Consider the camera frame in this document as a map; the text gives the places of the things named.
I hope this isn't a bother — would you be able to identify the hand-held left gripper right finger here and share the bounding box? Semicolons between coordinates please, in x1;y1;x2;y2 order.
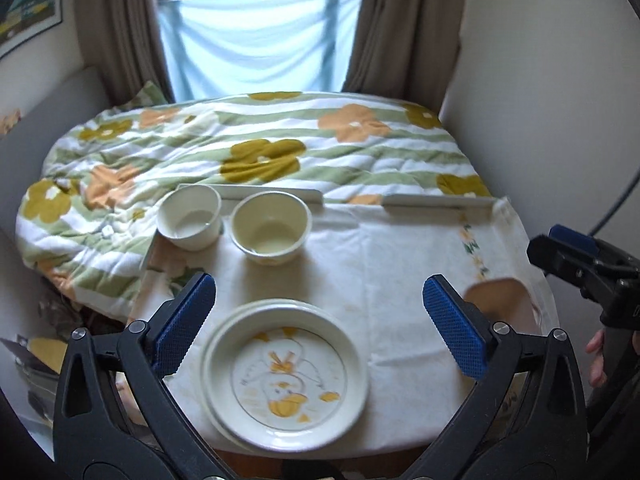
405;274;588;480

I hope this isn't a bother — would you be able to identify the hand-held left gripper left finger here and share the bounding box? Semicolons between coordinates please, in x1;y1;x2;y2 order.
52;271;236;480

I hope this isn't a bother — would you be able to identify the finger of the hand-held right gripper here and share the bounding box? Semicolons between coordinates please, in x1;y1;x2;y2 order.
527;233;602;302
547;224;599;257

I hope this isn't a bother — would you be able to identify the plain white plate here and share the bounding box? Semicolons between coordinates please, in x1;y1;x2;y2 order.
201;299;311;443

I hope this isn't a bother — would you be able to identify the pink square bowl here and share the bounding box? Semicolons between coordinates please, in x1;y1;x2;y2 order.
464;278;537;334

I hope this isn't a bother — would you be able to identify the white plate with yellow print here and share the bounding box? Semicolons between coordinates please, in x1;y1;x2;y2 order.
209;300;371;454

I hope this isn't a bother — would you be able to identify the person's right hand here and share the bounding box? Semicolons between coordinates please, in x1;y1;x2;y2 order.
588;329;609;387

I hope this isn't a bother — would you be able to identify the white floral tablecloth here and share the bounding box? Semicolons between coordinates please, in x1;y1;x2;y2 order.
127;195;562;461

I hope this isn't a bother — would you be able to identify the white round bowl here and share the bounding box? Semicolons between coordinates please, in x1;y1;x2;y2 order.
157;184;223;252

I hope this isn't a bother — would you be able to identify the cream round bowl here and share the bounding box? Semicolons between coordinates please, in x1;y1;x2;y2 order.
230;190;313;266

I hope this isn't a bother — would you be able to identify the striped floral blanket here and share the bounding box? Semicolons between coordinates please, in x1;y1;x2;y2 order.
15;91;495;322

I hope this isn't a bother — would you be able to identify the wooden table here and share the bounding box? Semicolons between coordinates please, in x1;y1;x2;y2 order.
214;447;427;472

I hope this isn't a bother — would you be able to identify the green patterned pillow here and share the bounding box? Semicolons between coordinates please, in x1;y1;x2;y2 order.
122;80;169;109

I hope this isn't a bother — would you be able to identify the grey bed headboard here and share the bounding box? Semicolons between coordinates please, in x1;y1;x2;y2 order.
0;64;119;233

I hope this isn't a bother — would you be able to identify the brown curtain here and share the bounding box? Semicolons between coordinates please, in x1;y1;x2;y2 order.
342;0;464;112
74;0;177;107

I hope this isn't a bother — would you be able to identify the small plush toy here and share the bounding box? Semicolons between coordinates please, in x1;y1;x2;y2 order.
0;109;22;137

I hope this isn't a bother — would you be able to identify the light blue cloth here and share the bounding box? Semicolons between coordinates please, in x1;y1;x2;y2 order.
157;0;369;102

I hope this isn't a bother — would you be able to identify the black curved cable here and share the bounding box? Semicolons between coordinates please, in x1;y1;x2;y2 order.
587;169;640;237

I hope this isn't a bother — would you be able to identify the framed wall picture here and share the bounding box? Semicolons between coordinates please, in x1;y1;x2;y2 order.
0;0;64;59

